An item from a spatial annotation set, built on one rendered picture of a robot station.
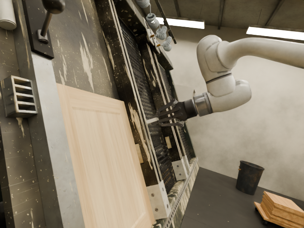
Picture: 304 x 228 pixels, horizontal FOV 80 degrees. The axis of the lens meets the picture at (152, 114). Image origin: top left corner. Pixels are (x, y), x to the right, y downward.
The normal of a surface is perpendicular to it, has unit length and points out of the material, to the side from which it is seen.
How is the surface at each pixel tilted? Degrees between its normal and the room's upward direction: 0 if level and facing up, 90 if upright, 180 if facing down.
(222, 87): 97
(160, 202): 90
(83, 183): 58
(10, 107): 90
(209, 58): 114
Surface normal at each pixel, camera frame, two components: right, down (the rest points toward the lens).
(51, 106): 0.91, -0.30
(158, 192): -0.32, -0.06
